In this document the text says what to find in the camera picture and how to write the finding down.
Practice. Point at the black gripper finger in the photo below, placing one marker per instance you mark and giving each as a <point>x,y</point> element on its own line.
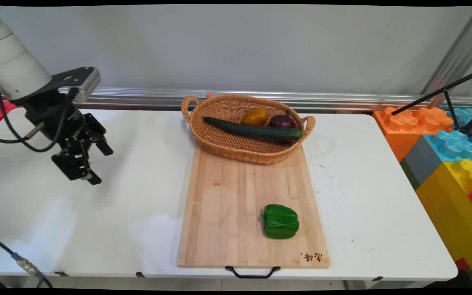
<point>98,133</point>
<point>74,164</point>

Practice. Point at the woven wicker basket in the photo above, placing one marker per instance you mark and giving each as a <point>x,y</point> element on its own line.
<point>219,143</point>

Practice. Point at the orange foam building block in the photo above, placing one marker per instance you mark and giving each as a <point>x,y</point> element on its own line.
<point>400,129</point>

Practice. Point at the green bell pepper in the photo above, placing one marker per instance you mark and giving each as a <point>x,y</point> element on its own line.
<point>280,222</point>

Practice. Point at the yellow orange round fruit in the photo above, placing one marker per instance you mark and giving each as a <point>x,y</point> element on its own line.
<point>255,116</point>

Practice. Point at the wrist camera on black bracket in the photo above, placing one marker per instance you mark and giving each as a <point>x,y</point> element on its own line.
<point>81,80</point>

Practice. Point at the gray foam building block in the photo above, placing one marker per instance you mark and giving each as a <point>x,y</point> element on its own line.
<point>420,162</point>

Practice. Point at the horizontal aluminium rail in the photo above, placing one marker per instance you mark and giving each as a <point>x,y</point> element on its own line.
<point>240,99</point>

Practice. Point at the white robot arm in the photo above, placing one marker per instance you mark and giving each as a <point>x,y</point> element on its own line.
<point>10,61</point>

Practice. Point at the purple onion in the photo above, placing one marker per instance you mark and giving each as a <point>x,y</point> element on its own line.
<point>282,121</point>

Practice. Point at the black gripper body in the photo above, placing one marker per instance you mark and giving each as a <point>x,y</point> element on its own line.
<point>57,116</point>

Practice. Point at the dark green cucumber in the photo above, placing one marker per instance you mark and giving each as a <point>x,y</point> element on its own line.
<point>256,131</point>

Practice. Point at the blue foam building block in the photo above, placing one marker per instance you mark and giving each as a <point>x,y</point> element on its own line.
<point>453,145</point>
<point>465,115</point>

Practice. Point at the black tripod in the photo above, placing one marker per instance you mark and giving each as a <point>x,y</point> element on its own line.
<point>449,88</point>

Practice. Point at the black table latch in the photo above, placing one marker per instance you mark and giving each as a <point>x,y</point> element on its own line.
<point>139,275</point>
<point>60,274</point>
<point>377,278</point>

